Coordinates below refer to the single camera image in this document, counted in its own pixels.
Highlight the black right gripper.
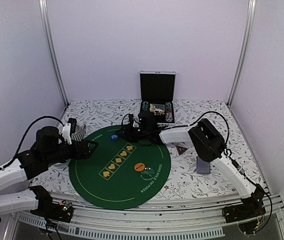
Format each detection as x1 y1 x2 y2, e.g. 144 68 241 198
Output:
115 123 149 144

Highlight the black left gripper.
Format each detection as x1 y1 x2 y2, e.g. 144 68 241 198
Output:
44 139 98 167

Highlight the blue small blind button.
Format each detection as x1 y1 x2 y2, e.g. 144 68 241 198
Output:
110 134 119 141

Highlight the orange big blind button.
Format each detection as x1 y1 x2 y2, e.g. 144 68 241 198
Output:
134 162 146 173

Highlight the long mixed chip row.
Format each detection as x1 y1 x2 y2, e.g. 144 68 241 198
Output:
165 101 174 123

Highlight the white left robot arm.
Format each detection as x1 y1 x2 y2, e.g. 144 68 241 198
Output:
0 124 99 223

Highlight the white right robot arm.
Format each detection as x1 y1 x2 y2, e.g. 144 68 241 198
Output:
116 111 266 218

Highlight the white ceramic bowl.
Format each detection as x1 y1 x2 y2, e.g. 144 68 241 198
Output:
52 161 69 168

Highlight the short green chip row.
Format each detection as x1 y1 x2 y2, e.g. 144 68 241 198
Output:
141 101 150 111

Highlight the red dice row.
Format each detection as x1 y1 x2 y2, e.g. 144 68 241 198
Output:
154 111 165 116

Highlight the green round poker mat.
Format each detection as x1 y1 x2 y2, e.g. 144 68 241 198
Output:
69 125 171 210

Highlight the clear dealer button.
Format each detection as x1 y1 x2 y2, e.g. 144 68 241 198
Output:
140 167 155 181

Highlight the aluminium poker chip case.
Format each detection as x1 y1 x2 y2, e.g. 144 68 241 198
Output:
139 71 176 125

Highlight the triangular all in button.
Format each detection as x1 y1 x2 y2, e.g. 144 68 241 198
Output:
176 145 188 156

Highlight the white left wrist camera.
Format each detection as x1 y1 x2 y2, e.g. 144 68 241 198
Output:
61 118 77 145

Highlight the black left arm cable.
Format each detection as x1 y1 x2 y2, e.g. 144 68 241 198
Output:
0 115 65 178

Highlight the front aluminium rail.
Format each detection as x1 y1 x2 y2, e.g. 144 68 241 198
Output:
4 193 284 240

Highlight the left aluminium frame post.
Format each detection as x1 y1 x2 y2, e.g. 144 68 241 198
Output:
38 0 69 107

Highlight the aluminium frame post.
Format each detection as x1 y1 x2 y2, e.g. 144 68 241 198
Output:
38 0 69 107
227 0 257 108

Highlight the right aluminium frame post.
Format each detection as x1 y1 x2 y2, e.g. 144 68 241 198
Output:
227 0 257 108

